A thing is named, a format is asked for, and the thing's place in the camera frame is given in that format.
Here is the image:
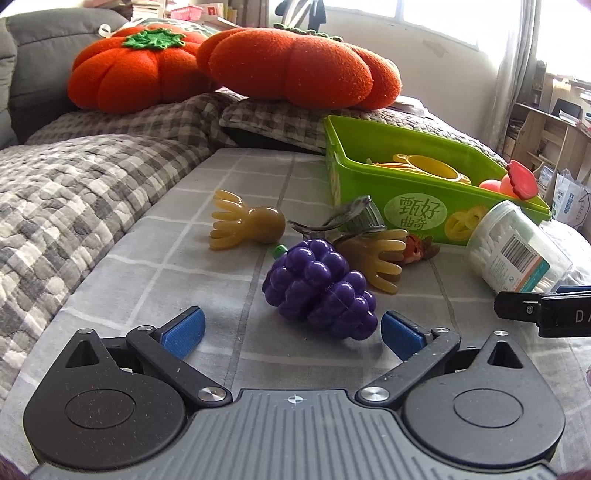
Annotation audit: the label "wooden shelf desk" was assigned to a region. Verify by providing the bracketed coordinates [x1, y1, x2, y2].
[501, 74, 591, 195]

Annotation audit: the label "purple toy grapes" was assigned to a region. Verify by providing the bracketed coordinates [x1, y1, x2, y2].
[262, 240, 378, 342]

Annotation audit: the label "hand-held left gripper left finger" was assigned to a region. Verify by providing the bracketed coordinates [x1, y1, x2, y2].
[48, 306, 234, 409]

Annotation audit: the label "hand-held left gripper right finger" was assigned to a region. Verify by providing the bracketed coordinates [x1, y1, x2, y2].
[356, 311, 539, 409]

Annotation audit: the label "small brown toy figure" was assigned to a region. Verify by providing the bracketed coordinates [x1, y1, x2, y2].
[402, 234, 441, 265]

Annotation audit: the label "tan hand-shaped toy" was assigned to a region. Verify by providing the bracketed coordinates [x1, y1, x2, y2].
[210, 189, 286, 251]
[335, 229, 409, 295]

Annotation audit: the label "dark hair clip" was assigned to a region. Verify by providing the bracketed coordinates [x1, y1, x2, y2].
[287, 195, 386, 238]

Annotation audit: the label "grey checked quilted blanket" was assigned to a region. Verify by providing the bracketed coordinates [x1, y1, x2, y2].
[0, 88, 509, 407]

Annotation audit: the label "stack of books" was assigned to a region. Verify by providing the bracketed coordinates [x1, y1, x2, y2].
[131, 0, 163, 19]

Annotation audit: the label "teal leaf pattern pillow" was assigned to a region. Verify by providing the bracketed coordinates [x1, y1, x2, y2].
[134, 17, 208, 44]

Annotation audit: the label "green plastic box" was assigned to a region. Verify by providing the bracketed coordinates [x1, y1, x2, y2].
[323, 115, 552, 245]

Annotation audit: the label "small orange pumpkin cushion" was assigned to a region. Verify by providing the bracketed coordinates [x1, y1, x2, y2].
[69, 28, 218, 114]

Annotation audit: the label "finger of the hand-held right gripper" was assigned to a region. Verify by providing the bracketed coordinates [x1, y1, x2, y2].
[494, 285, 591, 319]

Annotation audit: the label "red toy mushroom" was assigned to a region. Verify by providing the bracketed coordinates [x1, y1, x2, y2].
[478, 159, 539, 200]

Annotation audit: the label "grey sofa backrest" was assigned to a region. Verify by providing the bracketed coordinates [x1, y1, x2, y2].
[0, 9, 127, 145]

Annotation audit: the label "clear cotton swab jar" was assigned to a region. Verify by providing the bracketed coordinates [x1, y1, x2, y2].
[466, 200, 575, 295]

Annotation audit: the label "large orange pumpkin cushion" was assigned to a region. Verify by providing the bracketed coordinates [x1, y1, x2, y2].
[196, 28, 402, 112]

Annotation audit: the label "beige curtain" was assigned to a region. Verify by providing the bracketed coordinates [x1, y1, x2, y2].
[482, 0, 536, 153]

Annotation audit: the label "yellow toy cup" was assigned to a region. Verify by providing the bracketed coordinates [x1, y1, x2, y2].
[392, 154, 472, 185]

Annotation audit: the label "white paper bag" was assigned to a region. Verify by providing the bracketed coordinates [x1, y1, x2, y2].
[551, 168, 591, 227]

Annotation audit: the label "light grid bedsheet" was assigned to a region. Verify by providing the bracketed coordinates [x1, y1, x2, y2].
[0, 148, 591, 480]

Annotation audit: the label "window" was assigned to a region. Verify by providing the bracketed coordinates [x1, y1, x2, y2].
[323, 0, 522, 51]

